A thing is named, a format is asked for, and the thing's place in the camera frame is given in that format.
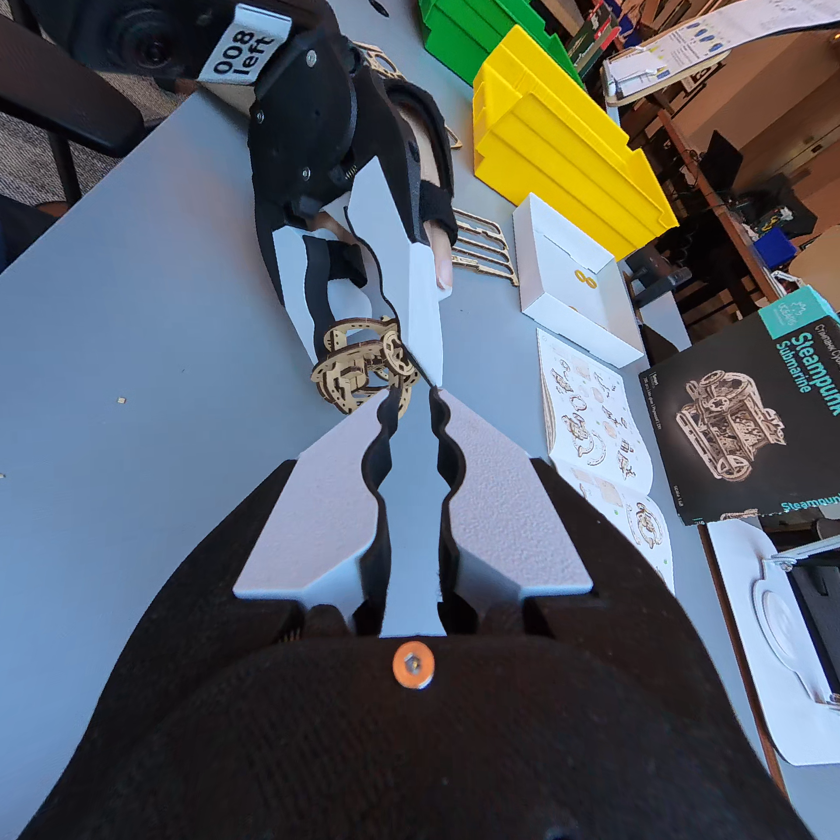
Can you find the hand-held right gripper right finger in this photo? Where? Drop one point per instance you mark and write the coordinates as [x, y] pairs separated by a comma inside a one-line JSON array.
[[505, 525]]

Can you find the stack of green plastic bins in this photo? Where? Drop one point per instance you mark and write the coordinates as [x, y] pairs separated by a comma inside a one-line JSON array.
[[472, 33]]

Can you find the white instruction booklet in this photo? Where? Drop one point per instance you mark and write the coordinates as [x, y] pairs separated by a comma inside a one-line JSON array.
[[590, 420]]

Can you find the wooden part sheet frame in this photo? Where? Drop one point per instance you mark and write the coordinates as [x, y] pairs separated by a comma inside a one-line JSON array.
[[380, 62]]

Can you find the white cardboard box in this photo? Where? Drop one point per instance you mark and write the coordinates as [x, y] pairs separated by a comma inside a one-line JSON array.
[[558, 289]]

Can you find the white document stand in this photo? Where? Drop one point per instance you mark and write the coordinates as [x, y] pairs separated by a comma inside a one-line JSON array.
[[741, 623]]

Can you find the person's left hand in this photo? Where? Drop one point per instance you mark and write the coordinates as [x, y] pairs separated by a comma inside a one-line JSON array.
[[443, 262]]

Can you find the papers on clipboard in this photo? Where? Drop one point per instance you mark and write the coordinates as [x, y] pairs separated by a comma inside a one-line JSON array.
[[656, 65]]

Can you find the black office chair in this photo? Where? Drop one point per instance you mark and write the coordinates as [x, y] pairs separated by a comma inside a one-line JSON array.
[[59, 98]]

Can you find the group of yellow rubber bands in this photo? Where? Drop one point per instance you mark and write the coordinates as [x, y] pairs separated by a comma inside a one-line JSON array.
[[584, 278]]

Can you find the black model kit box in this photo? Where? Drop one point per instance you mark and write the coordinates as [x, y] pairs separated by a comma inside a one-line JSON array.
[[722, 407]]

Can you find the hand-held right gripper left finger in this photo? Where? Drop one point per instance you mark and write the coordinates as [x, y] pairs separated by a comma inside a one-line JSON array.
[[315, 518]]

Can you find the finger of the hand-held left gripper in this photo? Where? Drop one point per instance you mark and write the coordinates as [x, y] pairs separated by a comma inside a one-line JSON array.
[[292, 275], [400, 275]]

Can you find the stack of yellow plastic bins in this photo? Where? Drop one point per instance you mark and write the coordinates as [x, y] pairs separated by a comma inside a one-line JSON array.
[[558, 144]]

